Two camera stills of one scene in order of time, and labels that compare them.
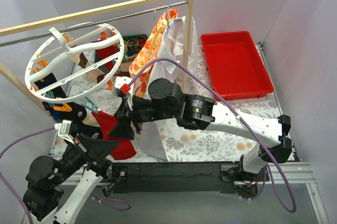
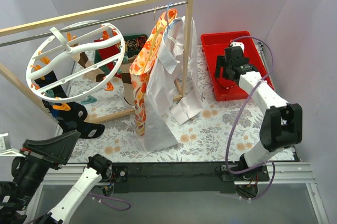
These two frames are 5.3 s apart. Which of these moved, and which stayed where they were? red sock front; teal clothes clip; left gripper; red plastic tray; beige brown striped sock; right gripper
Moved: red sock front; teal clothes clip; right gripper; left gripper
Stayed: red plastic tray; beige brown striped sock
